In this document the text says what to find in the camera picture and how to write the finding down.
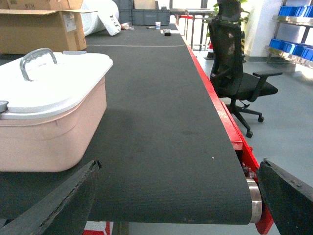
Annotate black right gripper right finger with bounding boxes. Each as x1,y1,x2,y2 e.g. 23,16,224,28
257,159,313,235

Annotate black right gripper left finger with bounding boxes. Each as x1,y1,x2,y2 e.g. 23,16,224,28
0,161,101,235

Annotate white box lid with handle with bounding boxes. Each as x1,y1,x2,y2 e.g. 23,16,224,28
0,52,113,120

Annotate pink plastic storage box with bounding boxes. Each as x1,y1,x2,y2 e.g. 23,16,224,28
0,78,107,172

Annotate brown cardboard box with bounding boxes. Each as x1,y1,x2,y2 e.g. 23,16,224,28
0,0,93,54

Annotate red white traffic cone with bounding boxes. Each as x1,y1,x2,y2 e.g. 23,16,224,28
83,221,113,235

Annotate steel conveyor roller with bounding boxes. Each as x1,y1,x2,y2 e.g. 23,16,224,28
246,177,263,224

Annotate black conveyor belt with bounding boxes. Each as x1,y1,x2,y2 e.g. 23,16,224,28
0,25,252,225

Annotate blue bins on shelf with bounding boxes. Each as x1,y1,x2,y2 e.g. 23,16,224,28
268,4,313,61

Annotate steel shelf rack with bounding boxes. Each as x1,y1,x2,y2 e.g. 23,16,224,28
264,0,313,69

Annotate white foam roll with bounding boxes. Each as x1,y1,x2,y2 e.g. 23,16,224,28
81,0,121,36

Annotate grey plastic crate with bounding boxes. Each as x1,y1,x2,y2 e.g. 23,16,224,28
113,0,170,26

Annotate white paper cup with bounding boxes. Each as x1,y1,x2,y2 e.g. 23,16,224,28
155,22,161,30

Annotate red conveyor frame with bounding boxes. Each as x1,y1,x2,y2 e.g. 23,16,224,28
174,23,274,235

